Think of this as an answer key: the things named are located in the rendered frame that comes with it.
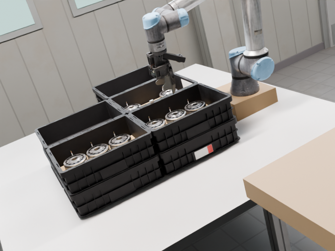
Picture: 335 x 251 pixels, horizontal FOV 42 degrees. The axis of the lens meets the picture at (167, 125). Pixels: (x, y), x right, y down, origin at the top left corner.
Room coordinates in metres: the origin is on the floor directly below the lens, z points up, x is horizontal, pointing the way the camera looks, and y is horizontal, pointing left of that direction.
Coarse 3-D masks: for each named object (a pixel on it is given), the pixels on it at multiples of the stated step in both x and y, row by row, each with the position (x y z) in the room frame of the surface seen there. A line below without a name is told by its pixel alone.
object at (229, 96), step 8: (208, 88) 1.93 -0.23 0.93; (168, 96) 1.97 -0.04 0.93; (152, 104) 1.93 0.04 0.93; (216, 104) 1.73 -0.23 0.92; (224, 104) 1.74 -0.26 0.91; (192, 112) 1.70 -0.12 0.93; (200, 112) 1.70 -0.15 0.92; (136, 120) 1.79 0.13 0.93; (176, 120) 1.67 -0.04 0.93; (184, 120) 1.67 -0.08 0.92; (152, 128) 1.66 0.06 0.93; (160, 128) 1.63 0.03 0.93; (168, 128) 1.65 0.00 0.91
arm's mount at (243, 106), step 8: (216, 88) 2.22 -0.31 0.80; (224, 88) 2.19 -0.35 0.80; (264, 88) 2.07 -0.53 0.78; (272, 88) 2.05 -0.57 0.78; (232, 96) 2.07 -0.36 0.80; (248, 96) 2.02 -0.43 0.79; (256, 96) 2.01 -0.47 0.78; (264, 96) 2.03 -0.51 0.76; (272, 96) 2.04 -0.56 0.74; (232, 104) 1.97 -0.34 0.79; (240, 104) 1.97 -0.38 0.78; (248, 104) 1.99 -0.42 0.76; (256, 104) 2.00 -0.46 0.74; (264, 104) 2.02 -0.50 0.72; (272, 104) 2.04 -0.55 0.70; (232, 112) 1.99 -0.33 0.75; (240, 112) 1.97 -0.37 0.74; (248, 112) 1.98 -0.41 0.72; (256, 112) 2.00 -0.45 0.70; (240, 120) 1.97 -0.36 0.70
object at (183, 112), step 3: (171, 111) 1.94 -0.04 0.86; (174, 111) 1.94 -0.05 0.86; (180, 111) 1.91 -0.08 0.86; (183, 111) 1.90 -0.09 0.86; (168, 114) 1.92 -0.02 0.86; (180, 114) 1.88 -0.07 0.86; (183, 114) 1.87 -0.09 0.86; (165, 117) 1.89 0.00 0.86; (168, 117) 1.88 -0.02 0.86; (171, 117) 1.87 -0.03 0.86; (174, 117) 1.86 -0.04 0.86; (177, 117) 1.86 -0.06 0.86; (180, 117) 1.85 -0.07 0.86; (171, 120) 1.85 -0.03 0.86
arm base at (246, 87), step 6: (234, 78) 2.07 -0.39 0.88; (240, 78) 2.05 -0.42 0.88; (246, 78) 2.04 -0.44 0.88; (252, 78) 2.05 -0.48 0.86; (234, 84) 2.07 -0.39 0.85; (240, 84) 2.05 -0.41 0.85; (246, 84) 2.04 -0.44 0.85; (252, 84) 2.04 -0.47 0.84; (258, 84) 2.09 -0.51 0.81; (234, 90) 2.06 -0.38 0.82; (240, 90) 2.04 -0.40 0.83; (246, 90) 2.04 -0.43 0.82; (252, 90) 2.03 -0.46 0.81; (258, 90) 2.05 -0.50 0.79; (240, 96) 2.04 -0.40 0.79
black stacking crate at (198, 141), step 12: (216, 132) 1.72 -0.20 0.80; (228, 132) 1.75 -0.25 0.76; (180, 144) 1.66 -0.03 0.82; (192, 144) 1.67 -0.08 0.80; (204, 144) 1.70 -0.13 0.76; (216, 144) 1.72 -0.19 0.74; (228, 144) 1.73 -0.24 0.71; (168, 156) 1.65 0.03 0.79; (180, 156) 1.66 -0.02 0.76; (192, 156) 1.68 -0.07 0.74; (204, 156) 1.69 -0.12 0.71; (168, 168) 1.64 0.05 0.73; (180, 168) 1.65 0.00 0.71
